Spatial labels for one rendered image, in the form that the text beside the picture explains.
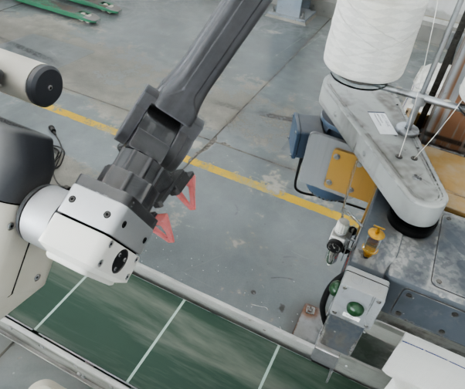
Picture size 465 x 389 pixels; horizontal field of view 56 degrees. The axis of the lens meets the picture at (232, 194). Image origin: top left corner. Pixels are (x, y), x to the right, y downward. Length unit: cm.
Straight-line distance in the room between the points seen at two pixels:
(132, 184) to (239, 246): 198
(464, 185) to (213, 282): 159
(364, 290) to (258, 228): 194
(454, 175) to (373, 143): 23
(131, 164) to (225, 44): 21
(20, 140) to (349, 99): 73
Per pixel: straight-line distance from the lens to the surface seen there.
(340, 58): 90
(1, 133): 66
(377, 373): 173
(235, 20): 62
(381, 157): 91
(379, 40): 87
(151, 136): 64
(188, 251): 252
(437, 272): 84
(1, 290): 72
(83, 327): 183
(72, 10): 549
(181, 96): 64
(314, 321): 232
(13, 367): 227
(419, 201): 84
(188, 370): 170
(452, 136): 119
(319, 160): 116
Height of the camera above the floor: 191
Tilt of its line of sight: 42 degrees down
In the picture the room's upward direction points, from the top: 6 degrees clockwise
